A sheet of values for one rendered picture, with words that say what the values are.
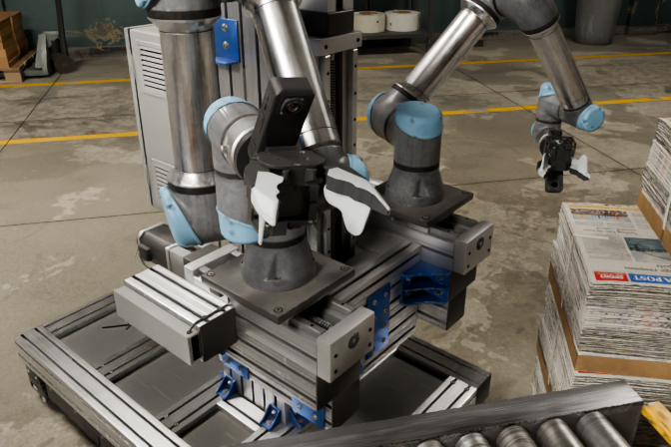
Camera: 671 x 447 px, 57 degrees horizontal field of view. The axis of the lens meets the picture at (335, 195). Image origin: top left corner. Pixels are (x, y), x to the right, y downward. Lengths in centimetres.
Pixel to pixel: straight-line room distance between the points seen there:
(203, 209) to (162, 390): 96
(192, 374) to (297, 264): 87
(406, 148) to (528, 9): 44
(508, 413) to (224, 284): 58
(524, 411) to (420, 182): 70
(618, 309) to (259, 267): 71
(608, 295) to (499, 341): 119
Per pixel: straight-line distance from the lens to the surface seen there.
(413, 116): 149
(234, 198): 83
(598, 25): 840
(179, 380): 198
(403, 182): 153
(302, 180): 64
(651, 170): 158
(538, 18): 162
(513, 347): 247
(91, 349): 218
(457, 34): 166
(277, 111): 64
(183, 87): 104
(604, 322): 137
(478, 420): 99
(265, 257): 119
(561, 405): 105
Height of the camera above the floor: 148
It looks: 25 degrees down
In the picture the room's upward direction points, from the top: straight up
